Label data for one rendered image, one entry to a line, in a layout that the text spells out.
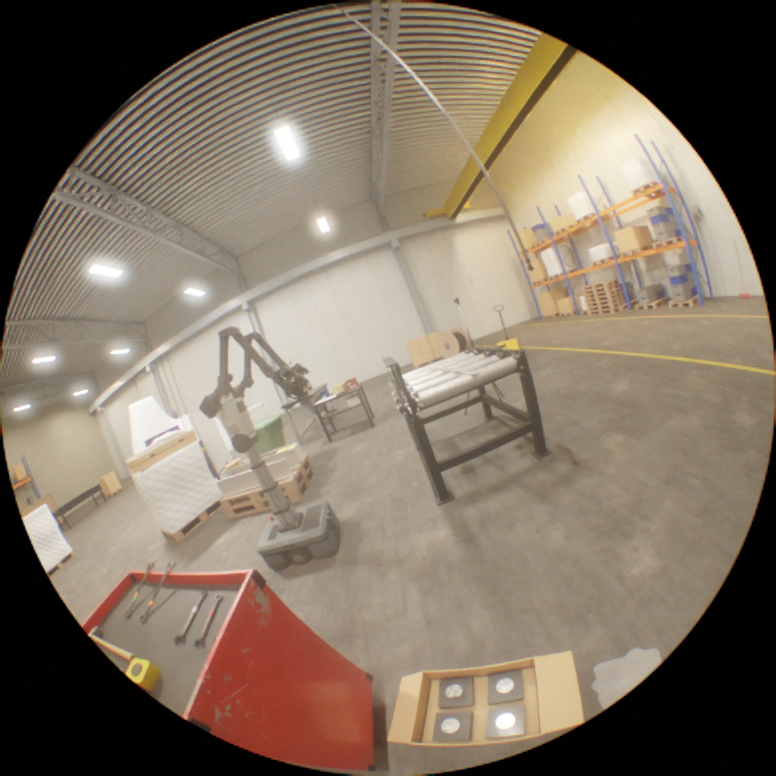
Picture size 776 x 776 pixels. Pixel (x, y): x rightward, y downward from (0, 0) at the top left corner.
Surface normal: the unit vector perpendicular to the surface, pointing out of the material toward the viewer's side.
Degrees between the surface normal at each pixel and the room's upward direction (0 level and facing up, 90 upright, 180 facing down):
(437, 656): 0
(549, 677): 25
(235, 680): 90
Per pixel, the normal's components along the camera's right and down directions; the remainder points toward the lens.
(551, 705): 0.06, -0.97
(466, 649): -0.36, -0.92
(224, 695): 0.93, -0.36
